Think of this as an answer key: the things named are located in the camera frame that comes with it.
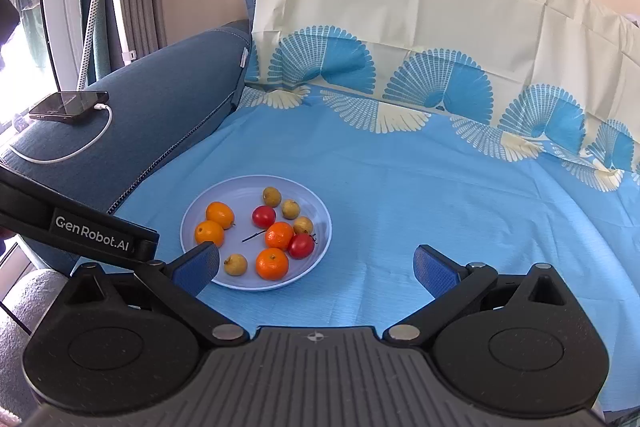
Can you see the white window frame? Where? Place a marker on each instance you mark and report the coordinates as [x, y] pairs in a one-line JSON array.
[[62, 7]]

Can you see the light blue round plate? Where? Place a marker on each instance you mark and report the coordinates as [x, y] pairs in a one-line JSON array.
[[250, 197]]

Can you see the black smartphone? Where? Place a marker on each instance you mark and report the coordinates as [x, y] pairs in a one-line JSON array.
[[67, 105]]

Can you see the orange mandarin with twig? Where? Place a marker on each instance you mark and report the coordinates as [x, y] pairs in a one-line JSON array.
[[279, 234]]

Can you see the grey fuzzy cushion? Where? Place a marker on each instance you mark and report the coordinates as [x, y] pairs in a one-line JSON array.
[[25, 332]]

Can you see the tan longan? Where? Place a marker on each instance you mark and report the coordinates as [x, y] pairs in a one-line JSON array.
[[271, 194], [303, 225], [235, 264], [291, 208]]

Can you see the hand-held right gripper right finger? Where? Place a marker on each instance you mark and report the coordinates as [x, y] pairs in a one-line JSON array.
[[435, 269]]

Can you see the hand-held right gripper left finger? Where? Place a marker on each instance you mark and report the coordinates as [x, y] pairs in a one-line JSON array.
[[197, 268]]

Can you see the blue cream fan-print sheet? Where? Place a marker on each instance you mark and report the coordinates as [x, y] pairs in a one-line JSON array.
[[400, 157]]

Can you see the red cherry tomato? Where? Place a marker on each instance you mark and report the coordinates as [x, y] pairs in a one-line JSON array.
[[301, 246], [263, 216]]

